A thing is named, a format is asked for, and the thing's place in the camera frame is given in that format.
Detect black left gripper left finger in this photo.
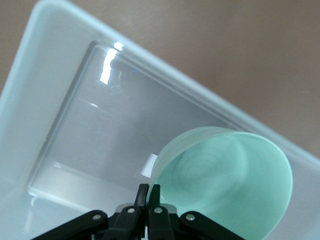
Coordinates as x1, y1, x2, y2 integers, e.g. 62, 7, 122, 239
102, 184, 148, 240

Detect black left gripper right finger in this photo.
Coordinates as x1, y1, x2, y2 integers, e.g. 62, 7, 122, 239
148, 184, 175, 240

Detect mint green bowl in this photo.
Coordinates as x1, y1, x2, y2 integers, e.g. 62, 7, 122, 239
149, 126, 294, 239

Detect translucent plastic bin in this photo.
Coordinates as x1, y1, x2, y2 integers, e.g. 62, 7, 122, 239
0, 0, 320, 240

